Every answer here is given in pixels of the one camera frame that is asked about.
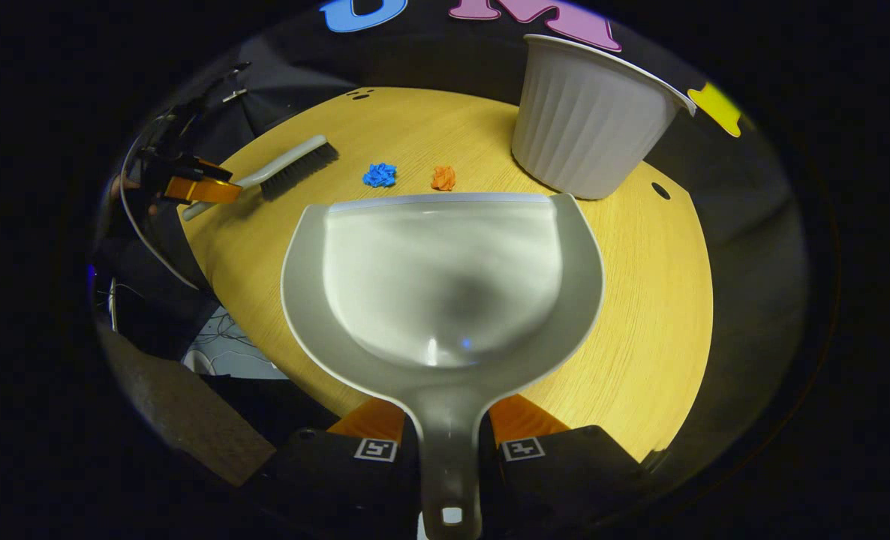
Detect white ribbed garbage bin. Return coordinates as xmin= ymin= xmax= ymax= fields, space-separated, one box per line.
xmin=511 ymin=34 xmax=697 ymax=201

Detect wooden desktop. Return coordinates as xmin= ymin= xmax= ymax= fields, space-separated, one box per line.
xmin=179 ymin=86 xmax=714 ymax=462

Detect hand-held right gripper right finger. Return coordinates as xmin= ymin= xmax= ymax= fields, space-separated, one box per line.
xmin=477 ymin=394 xmax=660 ymax=540

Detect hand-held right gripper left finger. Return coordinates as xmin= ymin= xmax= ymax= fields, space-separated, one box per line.
xmin=246 ymin=396 xmax=423 ymax=540

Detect small white broom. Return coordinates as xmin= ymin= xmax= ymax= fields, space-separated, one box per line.
xmin=182 ymin=135 xmax=339 ymax=222

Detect white cable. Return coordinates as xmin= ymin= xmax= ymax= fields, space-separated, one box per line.
xmin=119 ymin=135 xmax=200 ymax=291

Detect white plastic dustpan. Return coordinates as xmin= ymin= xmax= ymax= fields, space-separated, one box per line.
xmin=281 ymin=192 xmax=606 ymax=540

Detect black backdrop cloth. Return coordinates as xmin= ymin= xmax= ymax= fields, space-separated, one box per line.
xmin=92 ymin=0 xmax=813 ymax=496

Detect brown fabric surface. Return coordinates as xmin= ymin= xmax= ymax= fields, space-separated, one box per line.
xmin=100 ymin=322 xmax=277 ymax=488

